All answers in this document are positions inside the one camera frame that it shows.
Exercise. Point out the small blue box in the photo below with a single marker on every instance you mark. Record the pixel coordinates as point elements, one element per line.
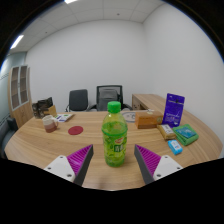
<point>175,147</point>

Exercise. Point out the black padded chair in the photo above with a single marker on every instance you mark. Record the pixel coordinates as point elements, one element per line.
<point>78,99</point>

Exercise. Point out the white and brown mug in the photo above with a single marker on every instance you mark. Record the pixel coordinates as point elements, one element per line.
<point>50,124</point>

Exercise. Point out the wooden shelf cabinet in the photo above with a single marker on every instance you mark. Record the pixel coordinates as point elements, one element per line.
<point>22,110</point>

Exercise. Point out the white printed leaflet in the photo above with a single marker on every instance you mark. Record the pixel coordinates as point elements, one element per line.
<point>64,117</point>

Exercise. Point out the ceiling light panel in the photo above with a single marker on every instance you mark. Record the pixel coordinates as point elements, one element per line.
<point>16,41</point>
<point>70,1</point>

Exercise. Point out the green drink bottle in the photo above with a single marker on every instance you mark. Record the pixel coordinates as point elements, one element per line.
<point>114,140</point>

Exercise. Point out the black sofa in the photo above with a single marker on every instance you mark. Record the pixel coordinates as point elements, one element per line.
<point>8,140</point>

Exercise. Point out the flat round red coaster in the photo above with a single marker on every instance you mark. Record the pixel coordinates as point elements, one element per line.
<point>75,130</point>

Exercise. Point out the orange-brown box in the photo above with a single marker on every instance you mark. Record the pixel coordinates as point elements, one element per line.
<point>148,120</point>

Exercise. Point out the small tan box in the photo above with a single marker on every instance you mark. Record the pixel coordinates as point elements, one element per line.
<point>166,131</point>

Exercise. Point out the grey mesh office chair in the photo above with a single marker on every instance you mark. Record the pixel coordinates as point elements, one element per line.
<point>108,94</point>

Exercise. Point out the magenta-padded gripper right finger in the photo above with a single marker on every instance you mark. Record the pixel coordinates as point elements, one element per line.
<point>165,165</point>

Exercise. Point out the green flat box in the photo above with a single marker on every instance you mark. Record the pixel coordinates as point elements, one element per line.
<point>186,135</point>

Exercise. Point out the wooden side desk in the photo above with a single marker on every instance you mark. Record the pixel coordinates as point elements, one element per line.
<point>146,100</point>

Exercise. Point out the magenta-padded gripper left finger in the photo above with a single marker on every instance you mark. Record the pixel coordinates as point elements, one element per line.
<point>63,166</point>

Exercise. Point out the purple upright package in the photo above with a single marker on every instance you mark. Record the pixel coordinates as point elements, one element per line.
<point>174,110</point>

